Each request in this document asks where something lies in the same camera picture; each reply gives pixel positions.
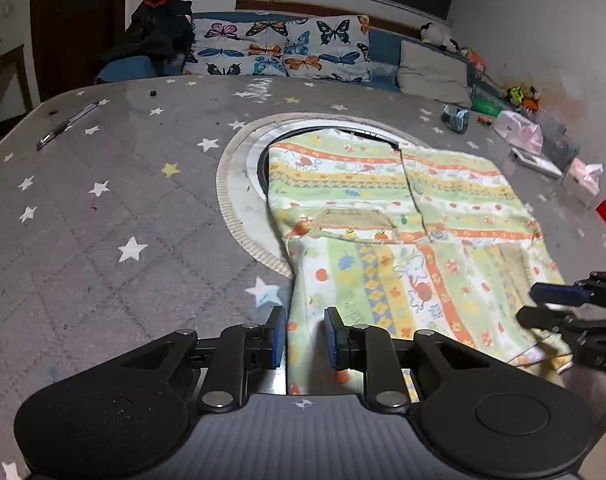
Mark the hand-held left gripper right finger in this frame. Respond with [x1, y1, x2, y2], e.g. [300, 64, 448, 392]
[324, 306, 485, 409]

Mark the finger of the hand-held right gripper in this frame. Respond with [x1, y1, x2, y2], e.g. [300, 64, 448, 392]
[530, 271, 606, 312]
[515, 302, 591, 335]

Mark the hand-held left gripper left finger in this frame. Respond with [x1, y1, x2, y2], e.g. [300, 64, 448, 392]
[117, 305, 287, 414]

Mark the green orange striped printed garment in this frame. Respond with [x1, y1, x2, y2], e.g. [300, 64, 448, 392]
[265, 129, 575, 397]

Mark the pile of dark clothes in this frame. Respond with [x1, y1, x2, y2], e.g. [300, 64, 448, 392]
[102, 0, 195, 64]

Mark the pink tissue packet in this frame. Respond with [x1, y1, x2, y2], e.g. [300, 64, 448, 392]
[567, 157, 605, 197]

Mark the clear plastic box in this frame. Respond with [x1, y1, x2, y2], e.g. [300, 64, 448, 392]
[525, 107, 582, 170]

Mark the pink white tissue pack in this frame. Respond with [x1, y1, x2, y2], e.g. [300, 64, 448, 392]
[492, 109, 544, 154]

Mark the green plastic toy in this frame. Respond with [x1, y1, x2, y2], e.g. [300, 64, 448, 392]
[470, 97, 505, 116]

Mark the blue tape dispenser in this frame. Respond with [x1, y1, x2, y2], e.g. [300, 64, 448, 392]
[441, 104, 472, 134]

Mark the heap of small colourful toys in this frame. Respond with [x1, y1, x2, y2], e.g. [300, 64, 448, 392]
[504, 84, 542, 112]

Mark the grey star-pattern table cover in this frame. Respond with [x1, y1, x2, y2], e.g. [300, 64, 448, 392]
[0, 74, 606, 480]

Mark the grey pillow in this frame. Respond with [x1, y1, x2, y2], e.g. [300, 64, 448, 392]
[396, 40, 472, 109]

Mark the white black plush toy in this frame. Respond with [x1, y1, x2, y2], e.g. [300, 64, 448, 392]
[420, 22, 459, 54]

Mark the butterfly print pillow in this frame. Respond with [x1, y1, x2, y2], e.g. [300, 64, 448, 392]
[182, 14, 373, 84]

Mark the blue sofa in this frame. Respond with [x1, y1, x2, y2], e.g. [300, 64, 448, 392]
[95, 10, 485, 95]

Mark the silver black pen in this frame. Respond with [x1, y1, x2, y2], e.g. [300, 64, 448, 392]
[36, 102, 100, 150]

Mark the wooden chair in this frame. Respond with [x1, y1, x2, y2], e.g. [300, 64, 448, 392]
[0, 44, 34, 127]

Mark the dark wooden door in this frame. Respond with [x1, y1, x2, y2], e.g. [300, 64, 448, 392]
[30, 0, 129, 104]

